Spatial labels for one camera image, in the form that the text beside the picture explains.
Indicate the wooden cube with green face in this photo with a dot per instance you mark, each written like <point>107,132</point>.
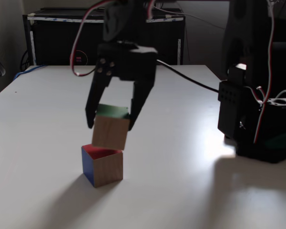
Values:
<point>109,133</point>

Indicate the cube with marker and red face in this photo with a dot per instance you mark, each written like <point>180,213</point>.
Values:
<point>107,169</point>

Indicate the black computer case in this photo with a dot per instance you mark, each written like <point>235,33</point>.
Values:
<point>54,43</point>

